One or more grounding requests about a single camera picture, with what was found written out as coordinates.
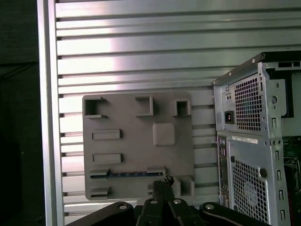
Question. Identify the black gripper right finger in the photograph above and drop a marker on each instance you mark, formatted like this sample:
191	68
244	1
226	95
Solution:
181	212

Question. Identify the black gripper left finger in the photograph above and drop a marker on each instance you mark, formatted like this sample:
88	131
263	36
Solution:
152	212

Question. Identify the grey parts rack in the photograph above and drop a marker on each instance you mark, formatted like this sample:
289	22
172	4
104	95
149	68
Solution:
136	153

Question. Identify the black PC case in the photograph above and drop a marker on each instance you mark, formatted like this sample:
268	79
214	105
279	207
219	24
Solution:
249	188

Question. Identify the grey power supply unit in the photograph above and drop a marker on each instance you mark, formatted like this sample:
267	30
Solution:
247	106

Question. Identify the green motherboard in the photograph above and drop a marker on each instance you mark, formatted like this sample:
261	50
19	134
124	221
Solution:
292	146

